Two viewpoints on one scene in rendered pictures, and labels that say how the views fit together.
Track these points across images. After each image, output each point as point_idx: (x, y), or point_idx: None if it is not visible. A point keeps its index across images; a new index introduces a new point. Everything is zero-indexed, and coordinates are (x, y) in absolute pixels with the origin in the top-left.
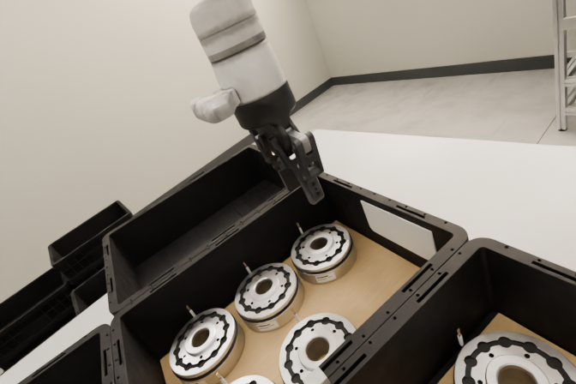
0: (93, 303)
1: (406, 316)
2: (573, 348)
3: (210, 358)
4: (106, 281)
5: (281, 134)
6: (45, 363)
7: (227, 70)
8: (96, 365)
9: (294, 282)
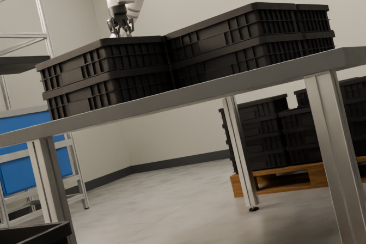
0: (107, 107)
1: None
2: None
3: None
4: (144, 36)
5: (127, 17)
6: (182, 28)
7: None
8: (177, 43)
9: None
